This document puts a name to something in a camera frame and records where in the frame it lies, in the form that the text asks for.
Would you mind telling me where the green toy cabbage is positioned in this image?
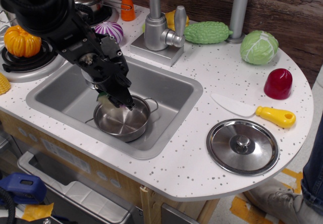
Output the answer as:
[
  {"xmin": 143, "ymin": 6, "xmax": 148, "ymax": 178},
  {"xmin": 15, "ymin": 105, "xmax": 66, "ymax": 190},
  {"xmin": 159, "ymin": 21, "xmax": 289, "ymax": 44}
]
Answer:
[{"xmin": 240, "ymin": 30, "xmax": 279, "ymax": 65}]

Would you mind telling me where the green toy bitter gourd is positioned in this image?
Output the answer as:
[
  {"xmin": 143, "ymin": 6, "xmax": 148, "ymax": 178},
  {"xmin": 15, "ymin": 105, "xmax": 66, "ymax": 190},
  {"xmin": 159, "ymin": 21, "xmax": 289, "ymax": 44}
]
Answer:
[{"xmin": 184, "ymin": 21, "xmax": 233, "ymax": 44}]

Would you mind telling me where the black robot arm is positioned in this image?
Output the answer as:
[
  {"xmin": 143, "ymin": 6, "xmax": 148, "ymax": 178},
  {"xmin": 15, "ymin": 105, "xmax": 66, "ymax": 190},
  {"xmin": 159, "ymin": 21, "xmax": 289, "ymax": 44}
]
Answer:
[{"xmin": 4, "ymin": 0, "xmax": 135, "ymax": 109}]

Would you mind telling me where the silver toy faucet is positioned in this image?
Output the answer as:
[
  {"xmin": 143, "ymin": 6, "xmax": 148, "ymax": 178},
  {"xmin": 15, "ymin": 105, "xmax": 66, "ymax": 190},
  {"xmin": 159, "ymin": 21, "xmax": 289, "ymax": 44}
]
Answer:
[{"xmin": 130, "ymin": 0, "xmax": 187, "ymax": 67}]

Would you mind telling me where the blue jeans leg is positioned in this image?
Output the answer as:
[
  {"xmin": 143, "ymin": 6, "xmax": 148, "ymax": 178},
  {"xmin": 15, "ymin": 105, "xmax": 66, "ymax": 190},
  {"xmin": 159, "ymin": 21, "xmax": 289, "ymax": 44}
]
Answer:
[{"xmin": 301, "ymin": 117, "xmax": 322, "ymax": 215}]

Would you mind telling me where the purple white toy onion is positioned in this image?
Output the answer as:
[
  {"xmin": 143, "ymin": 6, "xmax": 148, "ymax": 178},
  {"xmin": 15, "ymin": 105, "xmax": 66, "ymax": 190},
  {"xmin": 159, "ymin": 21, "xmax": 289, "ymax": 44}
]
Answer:
[{"xmin": 94, "ymin": 21, "xmax": 124, "ymax": 43}]

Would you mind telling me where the white yellow toy knife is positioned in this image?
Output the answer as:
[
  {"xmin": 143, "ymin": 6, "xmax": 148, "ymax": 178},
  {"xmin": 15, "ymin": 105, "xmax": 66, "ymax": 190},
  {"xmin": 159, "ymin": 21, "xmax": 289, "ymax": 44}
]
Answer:
[{"xmin": 210, "ymin": 93, "xmax": 296, "ymax": 128}]

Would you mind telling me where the steel pot lid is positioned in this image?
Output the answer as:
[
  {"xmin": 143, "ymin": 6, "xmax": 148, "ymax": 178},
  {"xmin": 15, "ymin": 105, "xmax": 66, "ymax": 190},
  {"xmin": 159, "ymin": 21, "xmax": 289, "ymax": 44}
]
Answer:
[{"xmin": 206, "ymin": 119, "xmax": 280, "ymax": 176}]

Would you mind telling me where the yellow toy behind faucet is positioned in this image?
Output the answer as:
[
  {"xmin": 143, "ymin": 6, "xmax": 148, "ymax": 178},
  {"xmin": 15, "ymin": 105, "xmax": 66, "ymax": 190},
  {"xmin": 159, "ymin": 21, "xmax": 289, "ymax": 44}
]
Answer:
[{"xmin": 165, "ymin": 10, "xmax": 189, "ymax": 31}]

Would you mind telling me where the red toy pepper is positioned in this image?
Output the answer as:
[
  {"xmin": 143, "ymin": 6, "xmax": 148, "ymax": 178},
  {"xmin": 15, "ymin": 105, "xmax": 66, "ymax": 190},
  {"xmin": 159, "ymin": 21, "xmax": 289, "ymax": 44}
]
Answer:
[{"xmin": 263, "ymin": 68, "xmax": 293, "ymax": 100}]

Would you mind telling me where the black front stove burner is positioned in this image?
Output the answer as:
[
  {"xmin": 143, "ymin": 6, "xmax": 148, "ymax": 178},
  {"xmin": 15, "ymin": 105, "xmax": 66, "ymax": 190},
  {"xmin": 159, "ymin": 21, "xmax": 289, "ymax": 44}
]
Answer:
[{"xmin": 1, "ymin": 40, "xmax": 65, "ymax": 83}]

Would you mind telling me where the orange toy pumpkin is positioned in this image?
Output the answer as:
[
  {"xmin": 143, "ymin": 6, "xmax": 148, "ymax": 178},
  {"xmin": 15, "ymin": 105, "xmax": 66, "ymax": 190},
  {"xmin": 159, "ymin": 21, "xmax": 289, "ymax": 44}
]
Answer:
[{"xmin": 4, "ymin": 25, "xmax": 42, "ymax": 58}]

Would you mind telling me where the grey right support pole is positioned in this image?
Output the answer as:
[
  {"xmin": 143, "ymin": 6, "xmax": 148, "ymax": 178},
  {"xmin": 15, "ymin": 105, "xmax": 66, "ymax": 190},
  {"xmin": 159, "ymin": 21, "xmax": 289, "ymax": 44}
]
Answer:
[{"xmin": 226, "ymin": 0, "xmax": 248, "ymax": 44}]

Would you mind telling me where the blue clamp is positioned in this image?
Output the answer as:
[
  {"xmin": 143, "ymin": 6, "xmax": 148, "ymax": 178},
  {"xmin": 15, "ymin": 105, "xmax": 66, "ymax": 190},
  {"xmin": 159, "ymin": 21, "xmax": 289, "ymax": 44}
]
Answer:
[{"xmin": 1, "ymin": 173, "xmax": 47, "ymax": 204}]

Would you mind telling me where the silver oven door handle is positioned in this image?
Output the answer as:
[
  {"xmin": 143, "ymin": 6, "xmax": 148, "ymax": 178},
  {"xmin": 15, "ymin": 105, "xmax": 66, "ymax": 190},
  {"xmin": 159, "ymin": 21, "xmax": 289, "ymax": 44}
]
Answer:
[{"xmin": 18, "ymin": 151, "xmax": 134, "ymax": 223}]

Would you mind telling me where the yellow toy corn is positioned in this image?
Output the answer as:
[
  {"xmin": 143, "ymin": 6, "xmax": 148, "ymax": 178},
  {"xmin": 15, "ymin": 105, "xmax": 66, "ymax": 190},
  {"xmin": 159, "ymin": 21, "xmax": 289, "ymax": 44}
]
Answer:
[{"xmin": 0, "ymin": 73, "xmax": 11, "ymax": 95}]

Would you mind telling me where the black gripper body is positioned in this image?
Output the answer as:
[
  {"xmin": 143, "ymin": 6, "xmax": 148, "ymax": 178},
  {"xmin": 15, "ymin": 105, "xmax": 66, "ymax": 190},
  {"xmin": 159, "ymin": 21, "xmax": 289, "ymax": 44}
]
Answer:
[{"xmin": 80, "ymin": 54, "xmax": 135, "ymax": 110}]

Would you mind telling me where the black corrugated cable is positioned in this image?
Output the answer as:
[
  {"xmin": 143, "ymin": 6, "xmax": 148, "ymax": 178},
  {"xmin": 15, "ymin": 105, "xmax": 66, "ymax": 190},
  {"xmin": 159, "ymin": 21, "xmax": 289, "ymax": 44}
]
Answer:
[{"xmin": 0, "ymin": 186, "xmax": 17, "ymax": 224}]

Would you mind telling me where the grey sneaker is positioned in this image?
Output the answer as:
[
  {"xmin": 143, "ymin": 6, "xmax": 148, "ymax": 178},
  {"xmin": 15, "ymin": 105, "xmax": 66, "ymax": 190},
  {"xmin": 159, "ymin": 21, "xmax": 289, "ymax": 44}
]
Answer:
[{"xmin": 244, "ymin": 179, "xmax": 322, "ymax": 223}]

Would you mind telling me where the grey toy sink basin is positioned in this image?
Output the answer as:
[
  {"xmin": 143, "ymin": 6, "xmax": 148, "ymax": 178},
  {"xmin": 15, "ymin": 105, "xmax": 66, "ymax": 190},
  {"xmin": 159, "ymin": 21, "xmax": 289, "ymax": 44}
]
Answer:
[{"xmin": 26, "ymin": 57, "xmax": 203, "ymax": 159}]

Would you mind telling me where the orange toy carrot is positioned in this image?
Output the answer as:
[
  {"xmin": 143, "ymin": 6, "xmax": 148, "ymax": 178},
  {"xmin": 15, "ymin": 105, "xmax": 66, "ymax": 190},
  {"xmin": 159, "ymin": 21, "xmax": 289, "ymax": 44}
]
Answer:
[{"xmin": 121, "ymin": 0, "xmax": 136, "ymax": 22}]

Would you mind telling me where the small steel pan in sink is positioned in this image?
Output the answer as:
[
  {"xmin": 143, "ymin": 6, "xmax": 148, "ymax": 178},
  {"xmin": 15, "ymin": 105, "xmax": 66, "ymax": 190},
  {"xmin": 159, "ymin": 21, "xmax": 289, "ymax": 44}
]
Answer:
[{"xmin": 85, "ymin": 95, "xmax": 159, "ymax": 142}]

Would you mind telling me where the purple toy eggplant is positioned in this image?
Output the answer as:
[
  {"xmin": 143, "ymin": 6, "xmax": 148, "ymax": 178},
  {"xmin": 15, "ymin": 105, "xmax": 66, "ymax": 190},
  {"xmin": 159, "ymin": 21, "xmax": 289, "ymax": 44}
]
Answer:
[{"xmin": 97, "ymin": 92, "xmax": 125, "ymax": 108}]

